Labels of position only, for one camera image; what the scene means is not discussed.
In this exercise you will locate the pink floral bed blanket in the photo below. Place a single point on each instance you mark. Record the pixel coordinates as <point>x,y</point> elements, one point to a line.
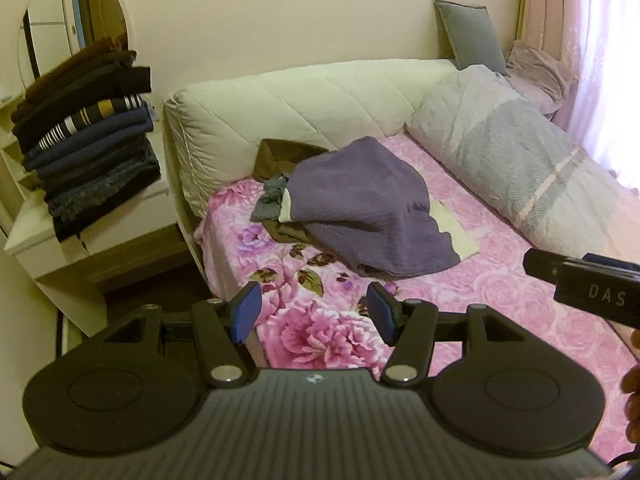
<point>313,314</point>

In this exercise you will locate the oval wall mirror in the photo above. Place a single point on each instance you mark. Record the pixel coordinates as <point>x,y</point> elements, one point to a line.
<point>52,31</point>

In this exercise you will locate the olive brown garment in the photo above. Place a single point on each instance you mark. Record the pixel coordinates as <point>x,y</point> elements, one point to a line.
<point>275,157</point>

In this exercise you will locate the pink curtain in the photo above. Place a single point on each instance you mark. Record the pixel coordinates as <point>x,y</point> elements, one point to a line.
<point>599,41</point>

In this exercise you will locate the person's right hand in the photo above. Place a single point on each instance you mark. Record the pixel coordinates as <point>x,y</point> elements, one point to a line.
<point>630,385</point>

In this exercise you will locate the cream quilted headboard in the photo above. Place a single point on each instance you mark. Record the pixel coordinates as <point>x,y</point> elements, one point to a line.
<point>217,125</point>

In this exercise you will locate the lilac crumpled blanket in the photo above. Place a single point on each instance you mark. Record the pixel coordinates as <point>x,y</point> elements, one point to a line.
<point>538,77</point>

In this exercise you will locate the grey crumpled garment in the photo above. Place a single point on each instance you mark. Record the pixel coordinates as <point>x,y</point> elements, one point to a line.
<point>275,202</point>

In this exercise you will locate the grey square cushion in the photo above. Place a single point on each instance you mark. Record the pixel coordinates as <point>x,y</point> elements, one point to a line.
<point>472,36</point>

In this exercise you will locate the white dressing table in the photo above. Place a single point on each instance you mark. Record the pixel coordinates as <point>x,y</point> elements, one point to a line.
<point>141,235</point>

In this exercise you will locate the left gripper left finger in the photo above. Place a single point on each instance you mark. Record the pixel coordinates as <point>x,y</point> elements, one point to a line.
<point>221,329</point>

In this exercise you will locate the rolled grey pink duvet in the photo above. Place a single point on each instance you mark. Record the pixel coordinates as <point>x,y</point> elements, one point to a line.
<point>524,167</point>

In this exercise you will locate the purple cream knit cardigan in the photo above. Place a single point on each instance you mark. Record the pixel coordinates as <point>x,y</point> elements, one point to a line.
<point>373,210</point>

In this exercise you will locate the stack of dark folded clothes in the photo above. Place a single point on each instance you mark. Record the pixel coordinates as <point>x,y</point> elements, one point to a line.
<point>82,129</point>

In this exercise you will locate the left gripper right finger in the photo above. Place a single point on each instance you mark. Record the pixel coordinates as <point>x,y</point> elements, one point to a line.
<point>408,327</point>

